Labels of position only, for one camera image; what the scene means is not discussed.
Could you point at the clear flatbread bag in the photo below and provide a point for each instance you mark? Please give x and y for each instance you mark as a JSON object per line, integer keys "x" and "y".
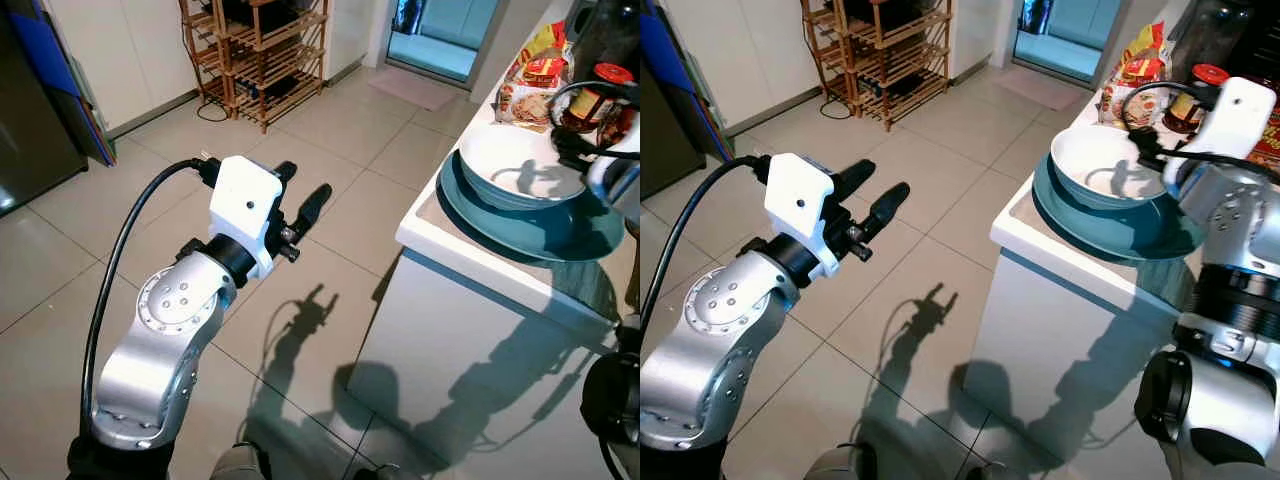
{"x": 530, "y": 85}
{"x": 1130, "y": 70}

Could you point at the dark jar with red lid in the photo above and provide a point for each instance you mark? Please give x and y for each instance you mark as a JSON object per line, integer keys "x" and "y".
{"x": 1200, "y": 95}
{"x": 600, "y": 95}

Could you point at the blue flat board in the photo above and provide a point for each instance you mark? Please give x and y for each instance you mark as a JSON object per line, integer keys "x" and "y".
{"x": 690, "y": 70}
{"x": 60, "y": 70}

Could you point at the pink door mat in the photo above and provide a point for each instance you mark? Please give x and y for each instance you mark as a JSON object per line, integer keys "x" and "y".
{"x": 412, "y": 88}
{"x": 1035, "y": 88}

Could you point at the wooden shelf rack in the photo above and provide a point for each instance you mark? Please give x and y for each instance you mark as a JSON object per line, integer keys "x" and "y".
{"x": 885, "y": 60}
{"x": 265, "y": 60}

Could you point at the white bowl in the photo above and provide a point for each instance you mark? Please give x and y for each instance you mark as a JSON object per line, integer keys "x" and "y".
{"x": 500, "y": 160}
{"x": 1090, "y": 160}

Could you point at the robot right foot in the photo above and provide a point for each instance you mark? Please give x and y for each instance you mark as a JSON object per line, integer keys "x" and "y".
{"x": 375, "y": 472}
{"x": 985, "y": 472}

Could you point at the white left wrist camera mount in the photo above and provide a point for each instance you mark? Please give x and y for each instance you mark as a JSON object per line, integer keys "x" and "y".
{"x": 798, "y": 205}
{"x": 245, "y": 205}

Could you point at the beige placemat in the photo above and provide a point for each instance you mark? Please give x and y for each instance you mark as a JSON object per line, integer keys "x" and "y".
{"x": 622, "y": 285}

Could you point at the dark glass jar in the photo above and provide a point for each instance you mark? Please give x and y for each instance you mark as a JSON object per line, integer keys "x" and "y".
{"x": 610, "y": 35}
{"x": 1210, "y": 35}

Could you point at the teal plate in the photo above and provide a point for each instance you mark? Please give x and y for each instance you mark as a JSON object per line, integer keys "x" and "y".
{"x": 1100, "y": 235}
{"x": 520, "y": 232}

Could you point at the blue glass door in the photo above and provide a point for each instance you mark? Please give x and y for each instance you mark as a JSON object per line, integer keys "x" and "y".
{"x": 1065, "y": 35}
{"x": 440, "y": 35}

